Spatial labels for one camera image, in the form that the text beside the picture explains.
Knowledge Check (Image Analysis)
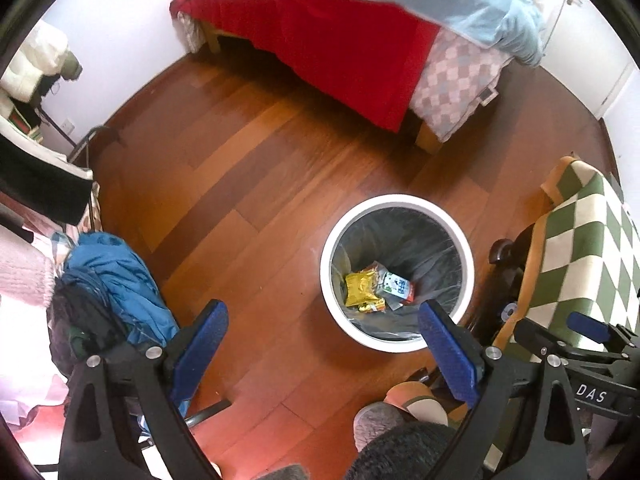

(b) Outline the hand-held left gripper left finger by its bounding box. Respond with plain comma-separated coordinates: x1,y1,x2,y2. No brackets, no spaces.
59,299,229,480

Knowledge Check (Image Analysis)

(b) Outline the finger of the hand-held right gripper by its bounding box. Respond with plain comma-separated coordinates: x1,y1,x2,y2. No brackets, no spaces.
567,311,640,348
514,319,640,367

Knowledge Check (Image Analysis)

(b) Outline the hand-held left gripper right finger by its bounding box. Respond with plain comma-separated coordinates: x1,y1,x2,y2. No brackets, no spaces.
418,300,589,480

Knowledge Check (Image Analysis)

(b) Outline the white round trash bin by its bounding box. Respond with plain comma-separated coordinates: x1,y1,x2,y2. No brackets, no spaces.
320,194,475,353

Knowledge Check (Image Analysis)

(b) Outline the slippered foot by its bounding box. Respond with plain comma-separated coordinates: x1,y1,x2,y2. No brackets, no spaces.
385,381,464,429

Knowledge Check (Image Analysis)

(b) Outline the grey metal stand leg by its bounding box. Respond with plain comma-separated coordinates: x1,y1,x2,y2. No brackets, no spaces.
184,400,232,427

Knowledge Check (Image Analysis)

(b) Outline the white green snack packet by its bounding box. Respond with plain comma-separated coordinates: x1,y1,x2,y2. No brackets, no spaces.
375,267,416,307

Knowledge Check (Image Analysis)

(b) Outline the blue jacket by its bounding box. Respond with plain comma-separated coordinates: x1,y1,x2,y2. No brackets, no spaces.
60,232,181,347

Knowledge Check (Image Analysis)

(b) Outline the grey fuzzy slipper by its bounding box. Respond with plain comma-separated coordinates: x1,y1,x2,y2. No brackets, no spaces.
353,402,407,454

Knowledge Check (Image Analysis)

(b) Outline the person's dark fuzzy trouser leg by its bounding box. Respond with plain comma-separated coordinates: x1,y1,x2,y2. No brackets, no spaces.
345,422,484,480

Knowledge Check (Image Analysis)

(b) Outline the yellow snack packet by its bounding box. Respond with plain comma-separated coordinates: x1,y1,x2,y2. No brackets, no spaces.
345,271,386,309

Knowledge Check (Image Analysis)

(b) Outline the dark clothes pile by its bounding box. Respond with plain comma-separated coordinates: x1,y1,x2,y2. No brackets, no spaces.
47,280,132,377

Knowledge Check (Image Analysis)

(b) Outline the grey bin liner bag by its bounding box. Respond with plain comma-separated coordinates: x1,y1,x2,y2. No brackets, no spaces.
331,206,463,343

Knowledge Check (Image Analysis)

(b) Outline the pink knitted cloth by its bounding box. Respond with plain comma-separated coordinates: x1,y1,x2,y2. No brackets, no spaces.
0,220,56,322

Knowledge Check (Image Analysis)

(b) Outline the black cloth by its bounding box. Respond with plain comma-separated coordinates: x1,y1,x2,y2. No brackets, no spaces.
0,127,96,226

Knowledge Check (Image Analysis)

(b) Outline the pink grey checkered mattress cover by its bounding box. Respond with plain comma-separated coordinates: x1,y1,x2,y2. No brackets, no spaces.
409,27,514,142

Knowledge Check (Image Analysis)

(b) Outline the white door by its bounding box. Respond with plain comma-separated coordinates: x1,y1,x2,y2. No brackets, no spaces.
542,0,639,121

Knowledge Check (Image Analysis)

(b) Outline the red bed sheet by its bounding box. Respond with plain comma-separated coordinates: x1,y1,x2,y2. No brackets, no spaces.
170,0,442,134

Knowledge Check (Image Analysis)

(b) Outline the white puffy jacket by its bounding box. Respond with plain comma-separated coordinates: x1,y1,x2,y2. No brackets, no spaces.
0,22,84,104

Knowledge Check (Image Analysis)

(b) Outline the black metal rack frame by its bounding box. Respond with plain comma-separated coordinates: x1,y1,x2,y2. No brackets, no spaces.
37,102,118,166

